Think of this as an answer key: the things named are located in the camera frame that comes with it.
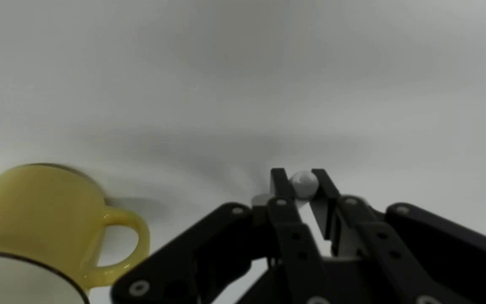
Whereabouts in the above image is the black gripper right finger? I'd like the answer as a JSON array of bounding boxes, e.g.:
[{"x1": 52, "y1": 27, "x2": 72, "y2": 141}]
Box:
[{"x1": 308, "y1": 168, "x2": 486, "y2": 304}]

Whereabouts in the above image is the white marker with blue cap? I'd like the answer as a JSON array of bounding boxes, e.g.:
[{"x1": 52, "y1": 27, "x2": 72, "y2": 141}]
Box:
[{"x1": 288, "y1": 169, "x2": 334, "y2": 259}]

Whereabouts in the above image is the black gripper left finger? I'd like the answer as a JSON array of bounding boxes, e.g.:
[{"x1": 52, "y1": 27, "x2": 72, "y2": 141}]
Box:
[{"x1": 109, "y1": 166, "x2": 324, "y2": 304}]

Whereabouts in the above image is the yellow enamel cup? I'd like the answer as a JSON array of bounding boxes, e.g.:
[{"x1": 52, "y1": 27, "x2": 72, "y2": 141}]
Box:
[{"x1": 0, "y1": 163, "x2": 153, "y2": 304}]

